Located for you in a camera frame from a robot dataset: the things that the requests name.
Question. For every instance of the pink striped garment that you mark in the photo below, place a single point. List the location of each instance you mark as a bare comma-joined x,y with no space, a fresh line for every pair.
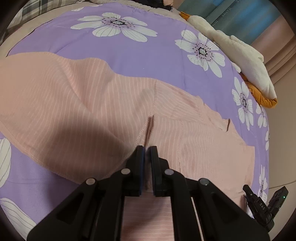
81,104

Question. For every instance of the teal curtain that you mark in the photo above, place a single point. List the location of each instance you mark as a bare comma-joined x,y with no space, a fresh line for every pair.
231,14

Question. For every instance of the purple floral blanket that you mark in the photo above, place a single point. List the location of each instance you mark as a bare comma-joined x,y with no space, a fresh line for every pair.
138,53

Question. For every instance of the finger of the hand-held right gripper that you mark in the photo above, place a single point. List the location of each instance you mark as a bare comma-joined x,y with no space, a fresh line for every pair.
259,206

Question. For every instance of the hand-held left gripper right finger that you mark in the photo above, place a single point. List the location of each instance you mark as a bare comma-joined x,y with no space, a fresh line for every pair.
154,172

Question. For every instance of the grey plaid pillow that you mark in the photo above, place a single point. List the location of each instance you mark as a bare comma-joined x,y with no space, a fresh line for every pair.
37,9

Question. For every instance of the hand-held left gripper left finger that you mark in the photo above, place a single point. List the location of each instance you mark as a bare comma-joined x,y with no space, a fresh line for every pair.
140,176

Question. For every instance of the white goose plush toy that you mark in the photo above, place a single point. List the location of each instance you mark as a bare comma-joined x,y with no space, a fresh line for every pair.
242,53

